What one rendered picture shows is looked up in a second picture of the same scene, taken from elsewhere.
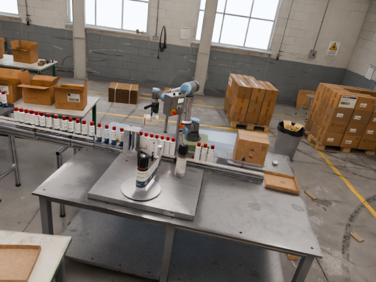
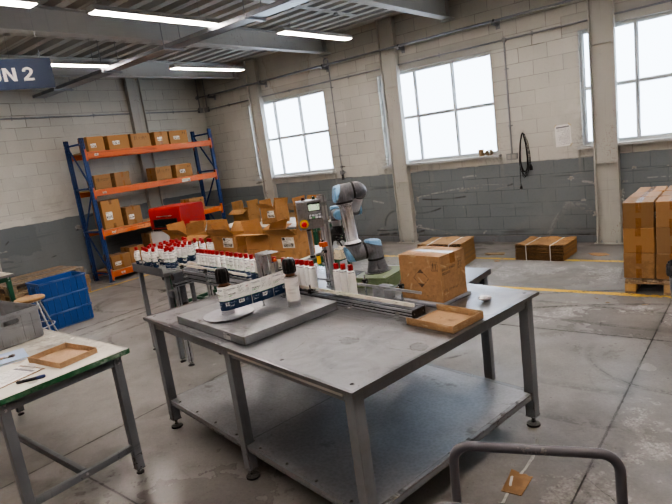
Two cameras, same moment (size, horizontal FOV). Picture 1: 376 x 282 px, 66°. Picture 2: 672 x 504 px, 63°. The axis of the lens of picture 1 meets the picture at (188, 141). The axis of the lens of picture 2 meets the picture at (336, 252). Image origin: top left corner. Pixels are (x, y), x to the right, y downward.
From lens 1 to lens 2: 2.47 m
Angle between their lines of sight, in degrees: 44
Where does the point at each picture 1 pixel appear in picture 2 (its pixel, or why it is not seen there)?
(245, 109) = (650, 251)
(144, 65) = (500, 205)
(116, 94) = not seen: hidden behind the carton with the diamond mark
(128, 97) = not seen: hidden behind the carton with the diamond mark
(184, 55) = (570, 175)
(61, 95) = (276, 241)
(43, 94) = (263, 244)
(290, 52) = not seen: outside the picture
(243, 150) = (409, 274)
